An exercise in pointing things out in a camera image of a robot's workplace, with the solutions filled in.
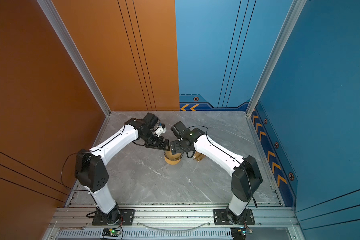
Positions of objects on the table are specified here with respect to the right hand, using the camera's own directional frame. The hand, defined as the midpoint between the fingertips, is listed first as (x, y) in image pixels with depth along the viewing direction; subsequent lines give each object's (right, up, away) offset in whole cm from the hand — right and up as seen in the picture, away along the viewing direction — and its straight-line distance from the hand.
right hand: (178, 148), depth 83 cm
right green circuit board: (+29, -39, -13) cm, 50 cm away
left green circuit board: (-32, -38, -12) cm, 51 cm away
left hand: (-9, +1, +2) cm, 9 cm away
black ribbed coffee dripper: (-5, -3, -3) cm, 7 cm away
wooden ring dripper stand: (-4, -8, 0) cm, 9 cm away
